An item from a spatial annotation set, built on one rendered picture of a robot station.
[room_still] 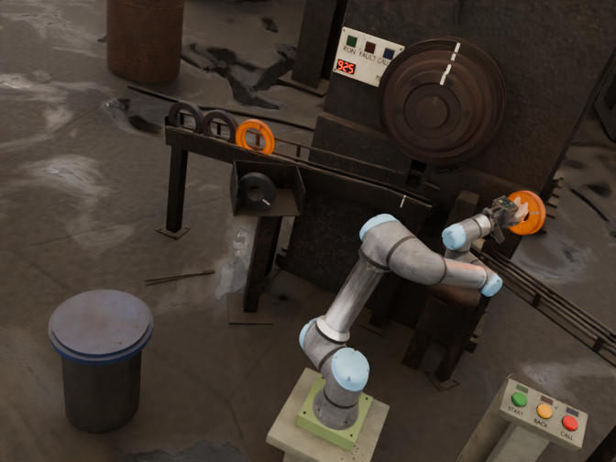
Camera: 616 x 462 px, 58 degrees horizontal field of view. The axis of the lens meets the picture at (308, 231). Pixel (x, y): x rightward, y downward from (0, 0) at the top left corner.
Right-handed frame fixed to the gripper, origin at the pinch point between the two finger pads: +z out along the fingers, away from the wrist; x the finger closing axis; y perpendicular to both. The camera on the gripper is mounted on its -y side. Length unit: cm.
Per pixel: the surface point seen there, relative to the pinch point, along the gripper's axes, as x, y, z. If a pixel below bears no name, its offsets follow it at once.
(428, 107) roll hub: 39.3, 25.4, -15.4
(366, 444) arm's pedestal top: -27, -43, -83
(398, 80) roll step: 55, 30, -18
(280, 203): 65, -16, -64
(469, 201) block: 23.5, -12.3, -1.9
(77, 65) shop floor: 362, -70, -94
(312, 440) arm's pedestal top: -19, -39, -98
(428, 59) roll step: 49, 38, -10
